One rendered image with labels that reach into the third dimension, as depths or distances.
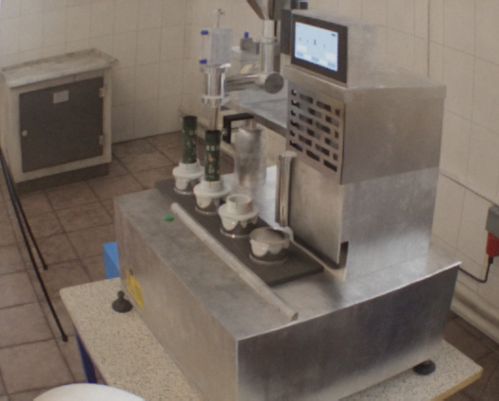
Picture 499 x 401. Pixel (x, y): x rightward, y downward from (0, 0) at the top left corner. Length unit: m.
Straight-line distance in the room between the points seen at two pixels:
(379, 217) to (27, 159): 3.27
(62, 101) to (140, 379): 2.98
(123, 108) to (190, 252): 3.84
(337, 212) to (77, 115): 3.22
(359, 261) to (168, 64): 4.05
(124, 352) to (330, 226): 0.55
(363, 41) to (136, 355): 0.81
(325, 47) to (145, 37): 3.96
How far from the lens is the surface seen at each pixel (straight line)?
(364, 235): 1.12
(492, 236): 2.64
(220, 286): 1.11
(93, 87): 4.16
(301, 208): 1.17
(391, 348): 1.23
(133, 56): 4.94
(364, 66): 1.01
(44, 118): 4.12
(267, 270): 1.14
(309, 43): 1.07
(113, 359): 1.39
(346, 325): 1.10
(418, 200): 1.18
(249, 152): 1.46
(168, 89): 5.11
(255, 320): 1.03
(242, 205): 1.22
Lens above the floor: 1.59
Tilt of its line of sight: 24 degrees down
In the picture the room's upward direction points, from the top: 2 degrees clockwise
